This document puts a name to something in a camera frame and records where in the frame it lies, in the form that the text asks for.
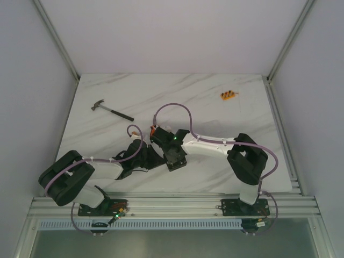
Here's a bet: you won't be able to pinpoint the black fuse box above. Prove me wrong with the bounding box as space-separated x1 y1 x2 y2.
166 157 187 171

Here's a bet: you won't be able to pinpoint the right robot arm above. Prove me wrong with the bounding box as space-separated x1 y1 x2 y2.
149 126 268 214

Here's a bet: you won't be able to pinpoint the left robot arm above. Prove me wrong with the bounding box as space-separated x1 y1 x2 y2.
38 139 166 216

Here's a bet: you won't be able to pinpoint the orange fuse holder block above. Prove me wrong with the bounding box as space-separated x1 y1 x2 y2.
220 90 239 101

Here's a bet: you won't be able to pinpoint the claw hammer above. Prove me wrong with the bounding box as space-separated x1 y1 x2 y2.
91 99 134 121

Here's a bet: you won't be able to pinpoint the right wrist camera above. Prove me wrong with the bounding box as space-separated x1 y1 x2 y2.
161 126 172 132

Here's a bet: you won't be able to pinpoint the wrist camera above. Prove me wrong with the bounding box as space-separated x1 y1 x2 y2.
130 134 147 145
161 126 172 132

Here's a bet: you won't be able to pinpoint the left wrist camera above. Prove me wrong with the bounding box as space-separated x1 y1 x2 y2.
130 134 147 145

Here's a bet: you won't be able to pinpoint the orange handled pliers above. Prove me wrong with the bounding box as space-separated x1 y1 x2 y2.
149 125 156 137

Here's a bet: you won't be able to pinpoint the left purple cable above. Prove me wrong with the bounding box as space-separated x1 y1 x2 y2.
43 124 145 237

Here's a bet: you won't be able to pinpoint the purple cable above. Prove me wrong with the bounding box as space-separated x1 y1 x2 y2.
43 124 145 237
153 103 280 237

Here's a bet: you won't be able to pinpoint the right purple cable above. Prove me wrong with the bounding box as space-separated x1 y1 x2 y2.
153 103 280 237

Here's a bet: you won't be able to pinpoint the white slotted cable duct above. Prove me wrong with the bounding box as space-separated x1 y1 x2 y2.
38 218 242 231

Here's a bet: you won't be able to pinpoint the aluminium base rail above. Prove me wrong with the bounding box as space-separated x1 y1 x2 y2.
28 192 320 218

